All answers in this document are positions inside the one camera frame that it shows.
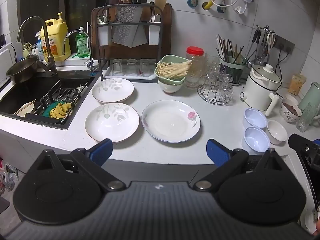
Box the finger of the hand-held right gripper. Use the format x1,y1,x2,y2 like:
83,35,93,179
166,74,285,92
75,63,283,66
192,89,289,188
288,134,320,170

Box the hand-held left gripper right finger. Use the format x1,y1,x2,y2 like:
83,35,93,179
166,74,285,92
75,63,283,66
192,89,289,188
194,139,288,192

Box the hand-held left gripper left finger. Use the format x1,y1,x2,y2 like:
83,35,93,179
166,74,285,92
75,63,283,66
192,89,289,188
32,139,126,192

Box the white leaf pattern plate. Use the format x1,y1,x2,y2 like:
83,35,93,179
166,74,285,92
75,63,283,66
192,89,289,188
91,78,135,104
85,102,140,143

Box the pale blue plastic bowl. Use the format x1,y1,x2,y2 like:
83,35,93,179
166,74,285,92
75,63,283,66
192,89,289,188
243,108,267,129
244,127,270,153

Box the white pink flower plate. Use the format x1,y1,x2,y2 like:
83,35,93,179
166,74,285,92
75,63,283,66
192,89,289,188
141,100,201,143

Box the textured glass tumbler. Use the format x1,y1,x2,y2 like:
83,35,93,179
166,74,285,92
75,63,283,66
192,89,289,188
296,102,318,132

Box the small white ceramic bowl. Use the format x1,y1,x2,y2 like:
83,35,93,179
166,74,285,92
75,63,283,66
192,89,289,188
266,120,288,145

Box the black cooktop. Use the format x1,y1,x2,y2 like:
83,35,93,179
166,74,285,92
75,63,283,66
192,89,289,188
297,152,320,210

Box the floral patterned ceramic bowl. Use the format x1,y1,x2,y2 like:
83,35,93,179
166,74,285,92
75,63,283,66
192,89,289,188
279,97,303,123

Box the green pitcher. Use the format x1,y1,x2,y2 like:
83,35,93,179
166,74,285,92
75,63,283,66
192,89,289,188
297,82,320,120

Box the yellow cloth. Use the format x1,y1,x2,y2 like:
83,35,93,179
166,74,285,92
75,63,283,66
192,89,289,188
49,102,73,118

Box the clear textured glass cup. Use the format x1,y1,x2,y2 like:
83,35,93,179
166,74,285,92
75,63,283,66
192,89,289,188
219,81,234,100

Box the steel wool scrubber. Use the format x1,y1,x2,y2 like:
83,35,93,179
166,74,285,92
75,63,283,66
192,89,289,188
60,90,80,103

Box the green cloth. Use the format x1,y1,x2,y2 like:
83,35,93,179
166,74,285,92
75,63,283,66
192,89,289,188
42,102,60,117

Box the white electric pot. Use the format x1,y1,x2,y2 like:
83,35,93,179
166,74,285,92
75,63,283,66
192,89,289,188
240,64,283,117

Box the black sink drain rack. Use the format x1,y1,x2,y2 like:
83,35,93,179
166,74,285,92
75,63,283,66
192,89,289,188
26,80,92,124

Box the white bowl with red foot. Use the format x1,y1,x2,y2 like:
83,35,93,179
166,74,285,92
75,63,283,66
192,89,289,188
159,79,185,95

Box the white drying tray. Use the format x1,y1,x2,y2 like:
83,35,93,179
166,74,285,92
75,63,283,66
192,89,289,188
103,64,158,80

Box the green chopstick holder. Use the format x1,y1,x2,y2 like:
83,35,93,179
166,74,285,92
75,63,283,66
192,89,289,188
220,55,247,83

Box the clear drinking glass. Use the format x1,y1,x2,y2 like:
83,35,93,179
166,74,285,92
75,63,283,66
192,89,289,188
112,58,123,76
126,59,137,75
139,58,150,76

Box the white bowl in sink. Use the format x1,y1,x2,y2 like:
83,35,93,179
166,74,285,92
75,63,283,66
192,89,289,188
16,102,35,117

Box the glass jar with red lid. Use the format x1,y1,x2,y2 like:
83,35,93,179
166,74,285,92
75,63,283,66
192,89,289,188
185,46,205,89

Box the black sink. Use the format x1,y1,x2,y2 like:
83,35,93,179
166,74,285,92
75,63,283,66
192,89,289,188
0,70,100,130

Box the plastic bags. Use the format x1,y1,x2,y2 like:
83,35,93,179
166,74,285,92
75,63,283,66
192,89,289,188
0,160,19,198

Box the green strainer basket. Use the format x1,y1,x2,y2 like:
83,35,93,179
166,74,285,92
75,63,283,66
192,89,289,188
155,55,190,85

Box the chrome faucet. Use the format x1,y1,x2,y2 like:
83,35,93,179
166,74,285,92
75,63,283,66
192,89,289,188
62,29,96,77

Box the bundle of chopsticks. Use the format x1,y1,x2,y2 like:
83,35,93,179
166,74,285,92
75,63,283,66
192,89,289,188
215,35,253,65

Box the green dish soap bottle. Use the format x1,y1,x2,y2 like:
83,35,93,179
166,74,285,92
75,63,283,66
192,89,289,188
76,27,90,58

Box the kitchen scissors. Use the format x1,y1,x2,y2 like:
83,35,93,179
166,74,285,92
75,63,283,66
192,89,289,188
266,31,277,53

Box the metal pot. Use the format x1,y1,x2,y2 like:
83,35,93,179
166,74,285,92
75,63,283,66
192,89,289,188
6,55,50,84

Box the bronze kitchen faucet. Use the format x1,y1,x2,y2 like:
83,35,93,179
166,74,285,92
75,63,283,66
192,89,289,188
16,16,58,77

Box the plain steel cleaver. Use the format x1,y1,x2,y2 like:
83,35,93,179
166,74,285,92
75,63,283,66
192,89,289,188
130,25,148,48

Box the yellow detergent bottle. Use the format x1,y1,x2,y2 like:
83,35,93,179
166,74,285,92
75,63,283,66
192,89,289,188
41,12,72,62

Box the small blue white bottle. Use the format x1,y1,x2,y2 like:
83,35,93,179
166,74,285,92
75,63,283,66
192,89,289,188
31,31,45,62

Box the patterned steel cleaver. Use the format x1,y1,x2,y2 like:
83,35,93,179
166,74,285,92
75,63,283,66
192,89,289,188
112,6,144,48

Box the black knife rack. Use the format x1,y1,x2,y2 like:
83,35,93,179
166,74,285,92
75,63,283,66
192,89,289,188
96,2,164,78

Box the brown cutting board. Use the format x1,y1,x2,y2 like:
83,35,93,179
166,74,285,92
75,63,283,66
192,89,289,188
90,3,173,60

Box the wooden spatula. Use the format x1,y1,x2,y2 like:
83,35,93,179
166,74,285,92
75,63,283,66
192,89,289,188
154,0,167,18

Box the wire cup rack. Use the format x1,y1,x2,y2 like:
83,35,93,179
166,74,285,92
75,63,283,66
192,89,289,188
197,65,234,104

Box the dark wall socket panel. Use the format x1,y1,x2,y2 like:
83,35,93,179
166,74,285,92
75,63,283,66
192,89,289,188
274,35,295,53

